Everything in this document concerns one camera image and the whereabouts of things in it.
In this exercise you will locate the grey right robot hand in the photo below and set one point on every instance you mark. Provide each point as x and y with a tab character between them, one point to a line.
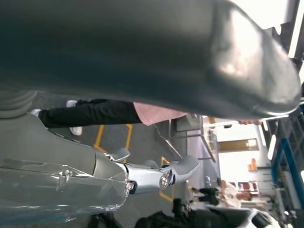
118	47

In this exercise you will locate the person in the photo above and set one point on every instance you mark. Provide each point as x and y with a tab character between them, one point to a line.
209	195
231	192
95	113

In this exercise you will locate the steel table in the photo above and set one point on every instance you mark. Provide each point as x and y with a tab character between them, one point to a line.
190	126

